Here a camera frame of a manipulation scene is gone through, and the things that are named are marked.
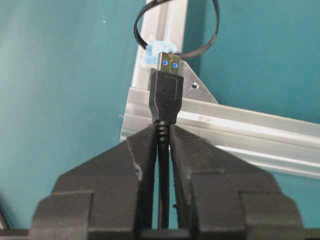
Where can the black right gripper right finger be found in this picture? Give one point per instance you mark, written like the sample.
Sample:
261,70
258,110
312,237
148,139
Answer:
221,197

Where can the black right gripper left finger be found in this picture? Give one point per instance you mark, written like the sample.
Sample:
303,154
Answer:
109,197

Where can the blue tape piece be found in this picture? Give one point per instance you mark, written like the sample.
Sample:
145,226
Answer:
153,49

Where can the aluminium extrusion frame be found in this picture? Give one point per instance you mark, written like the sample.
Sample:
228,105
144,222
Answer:
271,142

